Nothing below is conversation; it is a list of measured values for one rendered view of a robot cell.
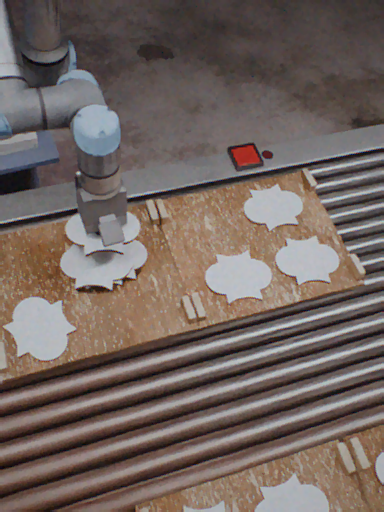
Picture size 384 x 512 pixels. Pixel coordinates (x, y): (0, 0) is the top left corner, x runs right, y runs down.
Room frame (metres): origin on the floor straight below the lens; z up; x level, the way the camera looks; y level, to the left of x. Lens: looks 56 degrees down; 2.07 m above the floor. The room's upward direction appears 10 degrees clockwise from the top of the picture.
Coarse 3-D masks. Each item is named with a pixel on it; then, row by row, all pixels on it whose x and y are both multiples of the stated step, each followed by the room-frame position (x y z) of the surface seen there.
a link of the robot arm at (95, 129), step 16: (80, 112) 0.71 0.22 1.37; (96, 112) 0.71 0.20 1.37; (112, 112) 0.72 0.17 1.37; (80, 128) 0.67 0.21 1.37; (96, 128) 0.68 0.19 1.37; (112, 128) 0.68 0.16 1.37; (80, 144) 0.67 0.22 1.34; (96, 144) 0.66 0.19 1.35; (112, 144) 0.68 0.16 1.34; (80, 160) 0.67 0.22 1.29; (96, 160) 0.66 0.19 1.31; (112, 160) 0.67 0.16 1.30; (96, 176) 0.66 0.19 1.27
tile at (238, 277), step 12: (216, 264) 0.73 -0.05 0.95; (228, 264) 0.74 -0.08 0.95; (240, 264) 0.74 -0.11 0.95; (252, 264) 0.75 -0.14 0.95; (264, 264) 0.75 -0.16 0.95; (216, 276) 0.70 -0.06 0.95; (228, 276) 0.70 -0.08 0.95; (240, 276) 0.71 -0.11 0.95; (252, 276) 0.71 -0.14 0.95; (264, 276) 0.72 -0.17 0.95; (216, 288) 0.67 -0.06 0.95; (228, 288) 0.67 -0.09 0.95; (240, 288) 0.68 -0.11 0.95; (252, 288) 0.68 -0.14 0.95; (264, 288) 0.69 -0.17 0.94; (228, 300) 0.64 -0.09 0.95
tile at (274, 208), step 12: (252, 192) 0.96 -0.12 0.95; (264, 192) 0.96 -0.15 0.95; (276, 192) 0.97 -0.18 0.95; (288, 192) 0.98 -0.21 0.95; (252, 204) 0.92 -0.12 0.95; (264, 204) 0.93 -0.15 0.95; (276, 204) 0.93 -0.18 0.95; (288, 204) 0.94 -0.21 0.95; (300, 204) 0.95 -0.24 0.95; (252, 216) 0.88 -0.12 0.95; (264, 216) 0.89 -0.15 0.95; (276, 216) 0.90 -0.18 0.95; (288, 216) 0.90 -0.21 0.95
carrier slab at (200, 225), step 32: (224, 192) 0.95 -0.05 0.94; (160, 224) 0.82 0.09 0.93; (192, 224) 0.84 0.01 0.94; (224, 224) 0.85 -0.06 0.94; (320, 224) 0.90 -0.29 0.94; (192, 256) 0.75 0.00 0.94; (256, 256) 0.78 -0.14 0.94; (192, 288) 0.66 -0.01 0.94; (288, 288) 0.71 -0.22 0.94; (320, 288) 0.72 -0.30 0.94; (352, 288) 0.74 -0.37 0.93; (224, 320) 0.60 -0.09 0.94
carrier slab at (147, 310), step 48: (0, 240) 0.70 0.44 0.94; (48, 240) 0.73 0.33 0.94; (144, 240) 0.77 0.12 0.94; (0, 288) 0.58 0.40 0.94; (48, 288) 0.60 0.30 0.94; (96, 288) 0.62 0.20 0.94; (144, 288) 0.64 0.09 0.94; (0, 336) 0.48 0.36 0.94; (96, 336) 0.51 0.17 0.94; (144, 336) 0.53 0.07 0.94
